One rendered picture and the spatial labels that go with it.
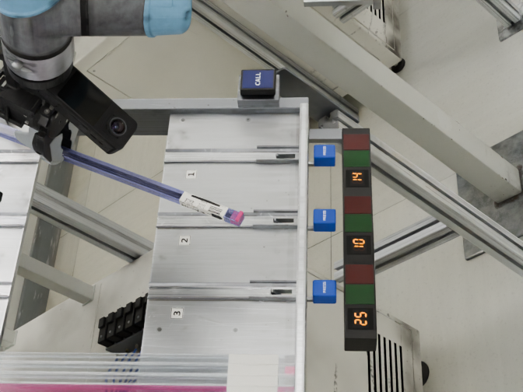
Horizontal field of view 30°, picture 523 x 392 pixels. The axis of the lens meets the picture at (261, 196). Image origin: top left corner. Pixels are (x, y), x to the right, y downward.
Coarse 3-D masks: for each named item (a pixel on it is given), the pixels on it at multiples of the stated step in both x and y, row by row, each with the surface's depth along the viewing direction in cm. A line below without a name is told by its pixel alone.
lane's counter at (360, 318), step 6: (348, 312) 122; (354, 312) 122; (360, 312) 122; (366, 312) 122; (372, 312) 122; (348, 318) 122; (354, 318) 122; (360, 318) 122; (366, 318) 122; (372, 318) 122; (348, 324) 121; (354, 324) 121; (360, 324) 121; (366, 324) 121; (372, 324) 121
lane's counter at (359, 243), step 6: (348, 240) 129; (354, 240) 129; (360, 240) 129; (366, 240) 128; (348, 246) 128; (354, 246) 128; (360, 246) 128; (366, 246) 128; (348, 252) 128; (354, 252) 128; (360, 252) 127; (366, 252) 127
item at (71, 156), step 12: (0, 132) 125; (12, 132) 125; (72, 156) 121; (84, 156) 121; (84, 168) 122; (96, 168) 120; (108, 168) 120; (120, 168) 120; (120, 180) 120; (132, 180) 119; (144, 180) 118; (156, 192) 117; (168, 192) 117; (180, 192) 117; (180, 204) 117; (228, 216) 114
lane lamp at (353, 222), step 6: (348, 216) 131; (354, 216) 131; (360, 216) 131; (366, 216) 131; (348, 222) 130; (354, 222) 130; (360, 222) 130; (366, 222) 130; (348, 228) 130; (354, 228) 130; (360, 228) 130; (366, 228) 130
